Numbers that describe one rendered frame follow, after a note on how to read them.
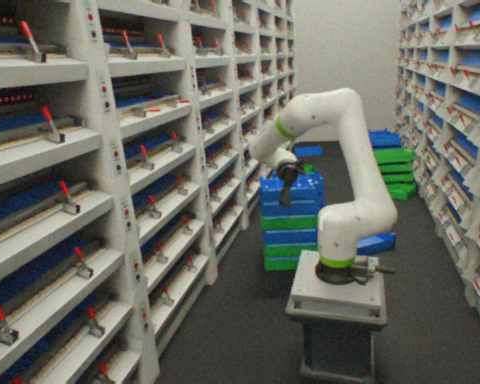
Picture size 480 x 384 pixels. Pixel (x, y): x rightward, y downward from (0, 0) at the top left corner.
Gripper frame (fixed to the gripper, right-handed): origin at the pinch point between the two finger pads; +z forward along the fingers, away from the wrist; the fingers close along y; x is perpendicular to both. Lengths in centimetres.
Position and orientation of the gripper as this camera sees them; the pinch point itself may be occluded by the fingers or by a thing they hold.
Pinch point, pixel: (294, 188)
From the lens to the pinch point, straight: 151.4
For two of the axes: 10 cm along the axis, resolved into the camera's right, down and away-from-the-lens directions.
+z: 0.0, 3.3, -9.4
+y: 3.8, -8.7, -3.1
